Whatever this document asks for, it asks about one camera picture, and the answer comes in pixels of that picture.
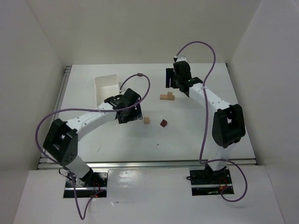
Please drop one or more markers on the long light wood block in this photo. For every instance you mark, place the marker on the long light wood block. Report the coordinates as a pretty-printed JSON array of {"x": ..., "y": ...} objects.
[{"x": 167, "y": 97}]

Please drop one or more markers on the aluminium rail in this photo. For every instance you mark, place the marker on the aluminium rail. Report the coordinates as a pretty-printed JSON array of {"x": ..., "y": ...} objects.
[
  {"x": 52, "y": 115},
  {"x": 149, "y": 164}
]

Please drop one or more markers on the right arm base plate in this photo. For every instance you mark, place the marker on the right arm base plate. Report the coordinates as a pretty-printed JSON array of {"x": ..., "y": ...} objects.
[{"x": 202, "y": 186}]

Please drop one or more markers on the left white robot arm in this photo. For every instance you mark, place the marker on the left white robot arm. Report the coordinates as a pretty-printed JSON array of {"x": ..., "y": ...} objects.
[{"x": 63, "y": 137}]

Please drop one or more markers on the aluminium front rail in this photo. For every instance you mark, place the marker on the aluminium front rail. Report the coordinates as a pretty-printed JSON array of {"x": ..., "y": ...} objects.
[{"x": 149, "y": 164}]

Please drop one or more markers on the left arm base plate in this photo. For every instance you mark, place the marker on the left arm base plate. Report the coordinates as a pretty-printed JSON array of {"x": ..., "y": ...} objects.
[{"x": 96, "y": 186}]

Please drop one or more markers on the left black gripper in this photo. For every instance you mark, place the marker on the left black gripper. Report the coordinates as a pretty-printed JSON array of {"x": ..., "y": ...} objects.
[{"x": 134, "y": 115}]

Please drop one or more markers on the light wood cube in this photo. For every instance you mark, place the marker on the light wood cube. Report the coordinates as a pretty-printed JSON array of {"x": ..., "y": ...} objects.
[
  {"x": 169, "y": 93},
  {"x": 146, "y": 120}
]

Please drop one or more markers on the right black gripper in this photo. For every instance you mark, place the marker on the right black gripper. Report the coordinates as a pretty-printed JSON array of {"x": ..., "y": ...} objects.
[{"x": 169, "y": 78}]

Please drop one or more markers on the dark red wood cube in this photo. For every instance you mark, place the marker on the dark red wood cube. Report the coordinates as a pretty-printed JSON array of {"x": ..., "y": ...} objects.
[{"x": 163, "y": 123}]

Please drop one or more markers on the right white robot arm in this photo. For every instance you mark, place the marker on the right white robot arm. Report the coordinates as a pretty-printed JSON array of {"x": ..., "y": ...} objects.
[{"x": 224, "y": 125}]

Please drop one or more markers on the aluminium left rail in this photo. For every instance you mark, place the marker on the aluminium left rail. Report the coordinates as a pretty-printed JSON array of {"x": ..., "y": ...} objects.
[{"x": 52, "y": 115}]

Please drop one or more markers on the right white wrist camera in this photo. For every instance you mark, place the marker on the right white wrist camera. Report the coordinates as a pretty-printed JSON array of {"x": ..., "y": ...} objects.
[{"x": 179, "y": 59}]

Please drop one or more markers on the white plastic bin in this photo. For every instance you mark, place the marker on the white plastic bin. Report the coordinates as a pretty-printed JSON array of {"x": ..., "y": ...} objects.
[{"x": 106, "y": 86}]

